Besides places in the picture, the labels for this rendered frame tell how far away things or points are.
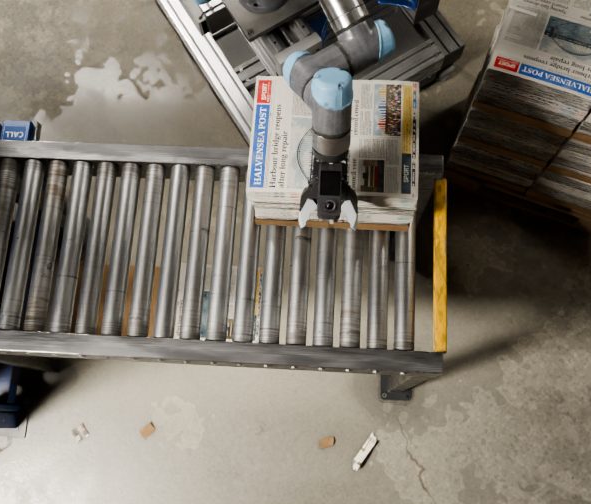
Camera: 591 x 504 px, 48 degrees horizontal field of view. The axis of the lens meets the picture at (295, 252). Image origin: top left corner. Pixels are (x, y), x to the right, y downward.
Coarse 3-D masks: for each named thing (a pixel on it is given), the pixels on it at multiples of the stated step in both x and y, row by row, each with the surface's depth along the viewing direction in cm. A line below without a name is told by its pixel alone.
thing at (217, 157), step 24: (0, 144) 176; (24, 144) 176; (48, 144) 176; (72, 144) 176; (96, 144) 175; (120, 144) 175; (48, 168) 182; (72, 168) 181; (96, 168) 180; (120, 168) 179; (144, 168) 178; (168, 168) 177; (192, 168) 176; (216, 168) 175; (240, 168) 174; (432, 168) 169
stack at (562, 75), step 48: (528, 0) 177; (576, 0) 176; (528, 48) 174; (576, 48) 173; (480, 96) 188; (528, 96) 178; (576, 96) 170; (528, 144) 202; (576, 144) 192; (480, 192) 249; (576, 192) 221
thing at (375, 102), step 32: (384, 96) 150; (416, 96) 150; (352, 128) 148; (384, 128) 148; (416, 128) 147; (352, 160) 146; (384, 160) 146; (416, 160) 145; (384, 192) 143; (416, 192) 143; (384, 224) 161
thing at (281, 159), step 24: (264, 96) 151; (288, 96) 151; (264, 120) 149; (288, 120) 149; (264, 144) 148; (288, 144) 148; (264, 168) 146; (288, 168) 146; (312, 168) 146; (264, 192) 145; (288, 192) 144; (264, 216) 161; (288, 216) 160; (312, 216) 160
